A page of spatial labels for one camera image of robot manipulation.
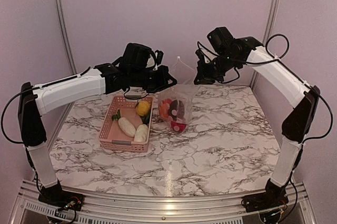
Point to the clear pink zip top bag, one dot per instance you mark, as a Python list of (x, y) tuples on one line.
[(185, 90)]

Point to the dark maroon toy fruit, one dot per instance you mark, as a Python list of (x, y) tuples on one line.
[(176, 110)]

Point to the aluminium frame post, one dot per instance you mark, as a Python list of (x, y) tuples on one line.
[(64, 34), (274, 6)]

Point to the left aluminium frame post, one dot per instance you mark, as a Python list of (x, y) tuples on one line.
[(64, 34)]

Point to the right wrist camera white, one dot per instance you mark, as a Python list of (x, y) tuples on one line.
[(206, 56)]

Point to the orange toy orange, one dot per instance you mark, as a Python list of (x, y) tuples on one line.
[(164, 107)]

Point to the pink perforated plastic basket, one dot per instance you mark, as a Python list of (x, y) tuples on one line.
[(111, 136)]

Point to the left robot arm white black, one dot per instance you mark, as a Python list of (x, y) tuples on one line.
[(139, 66)]

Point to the red toy apple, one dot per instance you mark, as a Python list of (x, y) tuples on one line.
[(178, 127)]

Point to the white toy vegetable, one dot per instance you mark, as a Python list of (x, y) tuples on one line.
[(127, 127), (141, 133)]

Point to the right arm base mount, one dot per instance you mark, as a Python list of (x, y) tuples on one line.
[(273, 196)]

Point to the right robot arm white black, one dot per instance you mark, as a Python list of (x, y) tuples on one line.
[(234, 53)]

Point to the yellow toy lemon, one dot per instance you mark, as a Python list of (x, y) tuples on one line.
[(143, 108)]

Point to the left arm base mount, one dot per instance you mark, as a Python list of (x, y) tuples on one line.
[(56, 196)]

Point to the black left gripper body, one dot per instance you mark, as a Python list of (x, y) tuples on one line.
[(154, 83)]

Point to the aluminium front rail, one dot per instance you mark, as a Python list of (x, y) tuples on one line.
[(100, 207)]

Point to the right aluminium frame post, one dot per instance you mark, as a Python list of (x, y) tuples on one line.
[(274, 6)]

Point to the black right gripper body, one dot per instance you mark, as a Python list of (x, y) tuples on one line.
[(214, 72)]

